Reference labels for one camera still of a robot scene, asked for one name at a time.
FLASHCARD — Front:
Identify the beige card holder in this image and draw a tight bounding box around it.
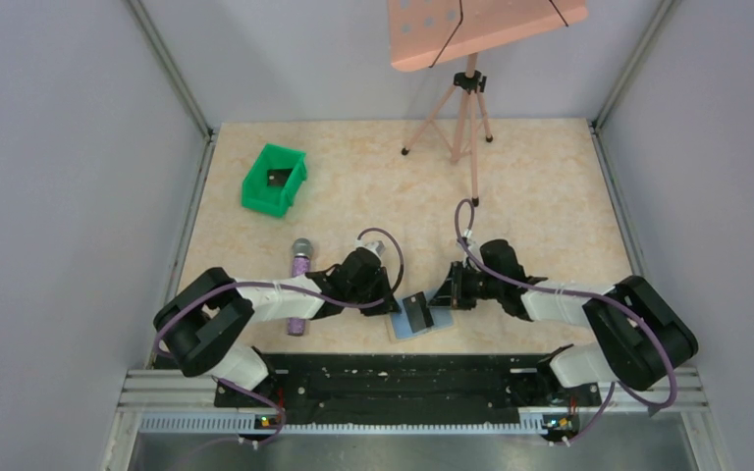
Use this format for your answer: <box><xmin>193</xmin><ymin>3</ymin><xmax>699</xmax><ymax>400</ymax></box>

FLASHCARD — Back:
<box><xmin>387</xmin><ymin>301</ymin><xmax>456</xmax><ymax>342</ymax></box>

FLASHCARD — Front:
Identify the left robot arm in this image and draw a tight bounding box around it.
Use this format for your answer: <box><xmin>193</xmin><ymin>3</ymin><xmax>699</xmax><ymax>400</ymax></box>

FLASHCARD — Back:
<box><xmin>153</xmin><ymin>247</ymin><xmax>400</xmax><ymax>391</ymax></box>

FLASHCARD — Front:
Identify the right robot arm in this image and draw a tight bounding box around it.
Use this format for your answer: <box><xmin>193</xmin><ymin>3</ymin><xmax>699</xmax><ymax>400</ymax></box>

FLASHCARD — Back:
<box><xmin>428</xmin><ymin>239</ymin><xmax>699</xmax><ymax>391</ymax></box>

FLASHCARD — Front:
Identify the purple glitter microphone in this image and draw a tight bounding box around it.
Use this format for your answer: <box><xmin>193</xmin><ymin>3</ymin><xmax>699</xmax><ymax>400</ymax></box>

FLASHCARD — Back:
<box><xmin>287</xmin><ymin>237</ymin><xmax>313</xmax><ymax>337</ymax></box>

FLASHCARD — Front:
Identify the black object in bin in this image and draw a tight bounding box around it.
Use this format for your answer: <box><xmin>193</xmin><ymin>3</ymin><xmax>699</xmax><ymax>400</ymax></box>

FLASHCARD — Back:
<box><xmin>267</xmin><ymin>169</ymin><xmax>293</xmax><ymax>187</ymax></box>

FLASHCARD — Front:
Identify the green plastic bin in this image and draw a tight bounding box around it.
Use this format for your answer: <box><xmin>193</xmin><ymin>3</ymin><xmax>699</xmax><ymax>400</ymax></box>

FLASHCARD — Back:
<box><xmin>241</xmin><ymin>143</ymin><xmax>308</xmax><ymax>218</ymax></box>

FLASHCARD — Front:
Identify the pink music stand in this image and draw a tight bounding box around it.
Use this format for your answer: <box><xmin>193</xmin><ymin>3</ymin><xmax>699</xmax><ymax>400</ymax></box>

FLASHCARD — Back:
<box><xmin>387</xmin><ymin>0</ymin><xmax>589</xmax><ymax>207</ymax></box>

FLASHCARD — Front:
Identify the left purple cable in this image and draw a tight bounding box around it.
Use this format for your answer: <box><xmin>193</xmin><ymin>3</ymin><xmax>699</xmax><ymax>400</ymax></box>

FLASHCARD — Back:
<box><xmin>151</xmin><ymin>227</ymin><xmax>406</xmax><ymax>359</ymax></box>

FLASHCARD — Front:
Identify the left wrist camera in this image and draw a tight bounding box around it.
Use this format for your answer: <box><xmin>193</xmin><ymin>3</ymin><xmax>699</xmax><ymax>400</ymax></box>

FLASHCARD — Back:
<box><xmin>355</xmin><ymin>238</ymin><xmax>386</xmax><ymax>258</ymax></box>

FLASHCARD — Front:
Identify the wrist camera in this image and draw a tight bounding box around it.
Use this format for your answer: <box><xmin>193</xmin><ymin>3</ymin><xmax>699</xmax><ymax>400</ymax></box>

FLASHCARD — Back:
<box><xmin>355</xmin><ymin>238</ymin><xmax>386</xmax><ymax>258</ymax></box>
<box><xmin>457</xmin><ymin>228</ymin><xmax>478</xmax><ymax>251</ymax></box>

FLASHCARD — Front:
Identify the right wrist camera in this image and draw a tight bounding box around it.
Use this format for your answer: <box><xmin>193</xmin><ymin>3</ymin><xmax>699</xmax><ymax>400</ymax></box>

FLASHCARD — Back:
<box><xmin>457</xmin><ymin>228</ymin><xmax>478</xmax><ymax>251</ymax></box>

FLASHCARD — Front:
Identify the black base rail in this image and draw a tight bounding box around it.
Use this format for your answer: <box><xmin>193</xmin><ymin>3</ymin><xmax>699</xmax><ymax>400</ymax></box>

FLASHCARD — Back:
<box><xmin>214</xmin><ymin>351</ymin><xmax>606</xmax><ymax>431</ymax></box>

